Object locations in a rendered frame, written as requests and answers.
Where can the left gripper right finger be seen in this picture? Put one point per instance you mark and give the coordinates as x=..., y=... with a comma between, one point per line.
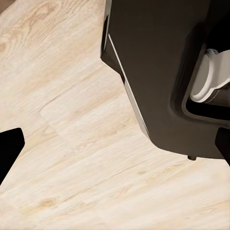
x=222, y=142

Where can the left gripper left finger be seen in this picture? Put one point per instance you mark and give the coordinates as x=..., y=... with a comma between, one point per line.
x=11, y=144

